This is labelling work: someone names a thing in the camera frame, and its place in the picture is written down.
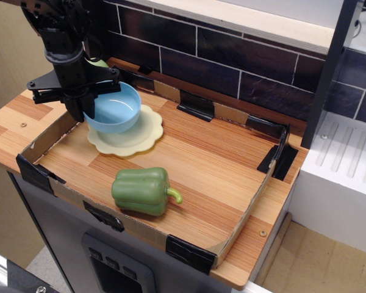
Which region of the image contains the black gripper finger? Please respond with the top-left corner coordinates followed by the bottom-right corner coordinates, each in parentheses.
top-left (63, 97), bottom-right (84, 123)
top-left (79, 93), bottom-right (95, 119)

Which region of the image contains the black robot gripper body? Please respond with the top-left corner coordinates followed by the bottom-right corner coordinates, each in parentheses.
top-left (27, 51), bottom-right (121, 104)

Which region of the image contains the light blue bowl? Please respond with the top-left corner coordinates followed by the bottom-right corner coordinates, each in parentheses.
top-left (84, 82), bottom-right (142, 133)

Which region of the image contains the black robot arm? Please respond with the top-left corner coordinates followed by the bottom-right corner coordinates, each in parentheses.
top-left (10, 1), bottom-right (121, 122)

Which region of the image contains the pale yellow scalloped plate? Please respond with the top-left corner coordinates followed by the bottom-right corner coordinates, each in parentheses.
top-left (87, 105), bottom-right (163, 157)

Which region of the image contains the light green round toy fruit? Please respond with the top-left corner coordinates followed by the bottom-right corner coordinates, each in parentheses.
top-left (87, 58), bottom-right (109, 68)

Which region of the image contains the green toy bell pepper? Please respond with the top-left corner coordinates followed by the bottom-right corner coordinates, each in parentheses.
top-left (111, 167), bottom-right (183, 216)

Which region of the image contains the cardboard tray with black tape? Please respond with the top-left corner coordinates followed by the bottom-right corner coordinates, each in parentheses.
top-left (16, 84), bottom-right (307, 287)

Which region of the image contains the grey toy oven front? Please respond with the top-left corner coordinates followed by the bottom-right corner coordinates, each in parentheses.
top-left (81, 232), bottom-right (157, 293)

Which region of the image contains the light wooden upper shelf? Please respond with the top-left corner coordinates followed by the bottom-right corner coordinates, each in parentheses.
top-left (121, 0), bottom-right (344, 56)

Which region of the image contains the white toy sink drainboard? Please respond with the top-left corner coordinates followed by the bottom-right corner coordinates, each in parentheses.
top-left (289, 112), bottom-right (366, 252)

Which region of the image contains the dark grey vertical post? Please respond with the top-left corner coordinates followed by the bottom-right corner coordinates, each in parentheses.
top-left (301, 0), bottom-right (364, 149)

